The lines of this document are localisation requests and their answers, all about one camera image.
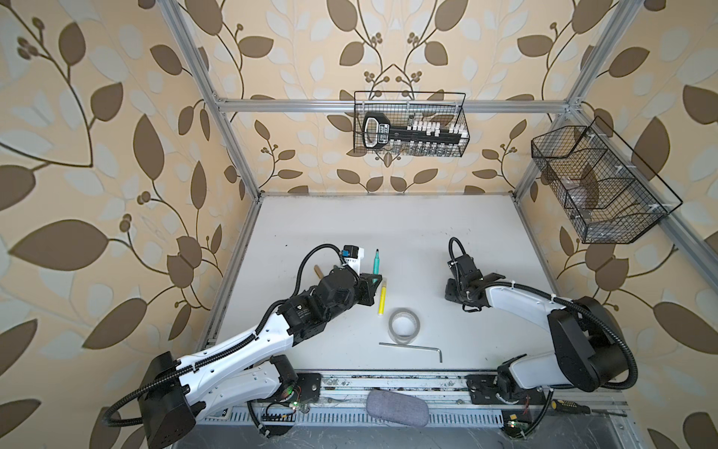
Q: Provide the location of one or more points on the metal hex key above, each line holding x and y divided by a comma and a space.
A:
414, 347

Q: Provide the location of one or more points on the wire basket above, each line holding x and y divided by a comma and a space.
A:
610, 193
398, 106

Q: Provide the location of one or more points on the brown fineliner pen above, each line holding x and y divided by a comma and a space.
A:
318, 272

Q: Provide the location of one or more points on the clear tape roll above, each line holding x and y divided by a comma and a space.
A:
404, 326

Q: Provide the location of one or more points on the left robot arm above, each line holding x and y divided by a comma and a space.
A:
176, 393

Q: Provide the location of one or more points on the grey fabric pouch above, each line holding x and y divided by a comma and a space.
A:
397, 408

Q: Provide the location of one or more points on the yellow black screwdriver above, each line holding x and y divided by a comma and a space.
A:
571, 407

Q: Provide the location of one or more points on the teal highlighter pen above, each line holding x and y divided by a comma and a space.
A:
376, 263

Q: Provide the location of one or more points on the black socket holder tool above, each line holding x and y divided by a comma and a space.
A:
377, 132

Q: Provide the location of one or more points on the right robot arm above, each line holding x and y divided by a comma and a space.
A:
589, 349

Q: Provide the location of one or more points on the yellow highlighter pen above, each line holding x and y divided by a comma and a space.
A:
382, 301

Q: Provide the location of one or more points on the right wire basket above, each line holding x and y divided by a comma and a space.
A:
610, 193

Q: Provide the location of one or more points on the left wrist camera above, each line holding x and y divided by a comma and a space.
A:
353, 256

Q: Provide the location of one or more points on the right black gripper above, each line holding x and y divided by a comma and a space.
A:
449, 290

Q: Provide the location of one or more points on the back wire basket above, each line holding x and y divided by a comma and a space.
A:
398, 106

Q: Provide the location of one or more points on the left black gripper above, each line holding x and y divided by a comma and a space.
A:
366, 282

